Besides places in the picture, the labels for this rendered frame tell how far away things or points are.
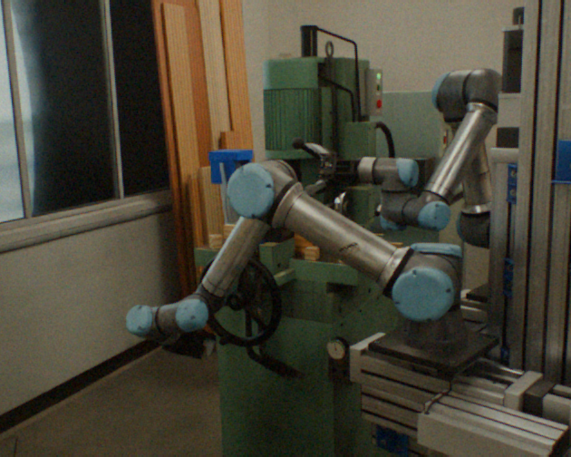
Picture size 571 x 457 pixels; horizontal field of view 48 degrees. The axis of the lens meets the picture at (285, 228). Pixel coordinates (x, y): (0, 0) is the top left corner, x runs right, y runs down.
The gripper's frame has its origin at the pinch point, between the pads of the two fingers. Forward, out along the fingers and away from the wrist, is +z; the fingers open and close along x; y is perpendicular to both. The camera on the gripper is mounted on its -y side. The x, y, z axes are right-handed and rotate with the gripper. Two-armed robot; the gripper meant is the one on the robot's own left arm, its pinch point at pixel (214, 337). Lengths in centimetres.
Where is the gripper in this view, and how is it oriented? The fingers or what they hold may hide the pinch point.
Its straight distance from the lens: 190.0
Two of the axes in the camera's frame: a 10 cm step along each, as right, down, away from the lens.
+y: -2.3, 9.4, -2.6
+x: 8.7, 0.8, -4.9
